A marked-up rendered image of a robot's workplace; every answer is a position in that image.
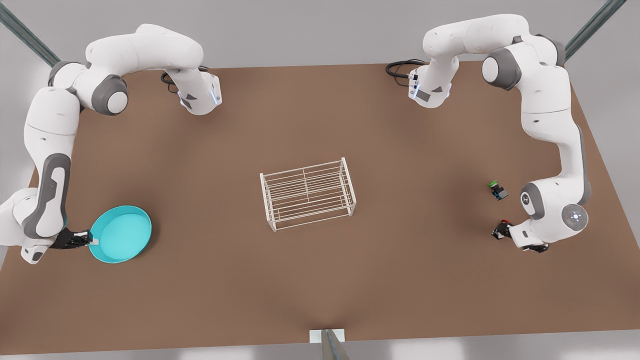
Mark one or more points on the turquoise plate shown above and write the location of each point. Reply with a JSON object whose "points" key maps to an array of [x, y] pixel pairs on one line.
{"points": [[120, 234]]}

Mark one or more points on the red button switch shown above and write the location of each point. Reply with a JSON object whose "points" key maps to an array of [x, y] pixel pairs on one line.
{"points": [[500, 229]]}

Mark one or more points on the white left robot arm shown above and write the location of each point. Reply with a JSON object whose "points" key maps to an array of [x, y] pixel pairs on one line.
{"points": [[545, 100]]}

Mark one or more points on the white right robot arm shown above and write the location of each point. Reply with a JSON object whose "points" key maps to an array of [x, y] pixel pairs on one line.
{"points": [[52, 125]]}

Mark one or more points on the green button switch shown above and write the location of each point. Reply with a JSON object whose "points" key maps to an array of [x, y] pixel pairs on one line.
{"points": [[497, 190]]}

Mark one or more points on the silver frame post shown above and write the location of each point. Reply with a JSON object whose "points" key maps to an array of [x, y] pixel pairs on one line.
{"points": [[27, 35], [331, 345], [592, 27]]}

